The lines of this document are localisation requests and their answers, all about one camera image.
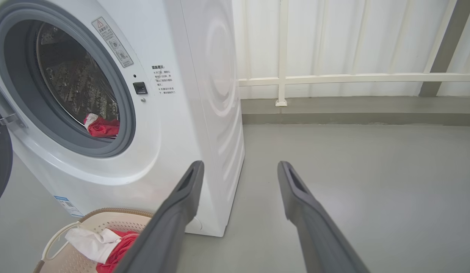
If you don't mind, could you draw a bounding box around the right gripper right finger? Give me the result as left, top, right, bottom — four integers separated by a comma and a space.
277, 161, 370, 273

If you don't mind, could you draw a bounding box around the grey diagonal post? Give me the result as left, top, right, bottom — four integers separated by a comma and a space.
419, 0, 470, 97

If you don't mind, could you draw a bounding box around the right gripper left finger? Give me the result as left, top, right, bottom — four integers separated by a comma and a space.
114, 161, 204, 273

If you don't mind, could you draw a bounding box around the cream perforated laundry basket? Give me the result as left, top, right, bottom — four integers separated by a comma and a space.
33, 208, 154, 273

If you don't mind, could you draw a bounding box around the dark round washer door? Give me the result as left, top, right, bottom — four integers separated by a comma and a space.
0, 104, 13, 209

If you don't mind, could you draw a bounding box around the white front-load washing machine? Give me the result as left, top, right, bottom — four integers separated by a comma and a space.
0, 0, 246, 237

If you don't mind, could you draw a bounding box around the white metal railing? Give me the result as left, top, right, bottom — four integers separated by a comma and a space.
238, 0, 470, 107

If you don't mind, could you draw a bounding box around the blue energy label sticker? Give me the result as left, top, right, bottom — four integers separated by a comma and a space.
54, 196, 84, 217

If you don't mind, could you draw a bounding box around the red garment with white trim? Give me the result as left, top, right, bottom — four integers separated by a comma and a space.
83, 113, 121, 138
64, 227, 141, 273

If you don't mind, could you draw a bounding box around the grey warning sticker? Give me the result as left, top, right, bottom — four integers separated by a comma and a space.
92, 17, 134, 68

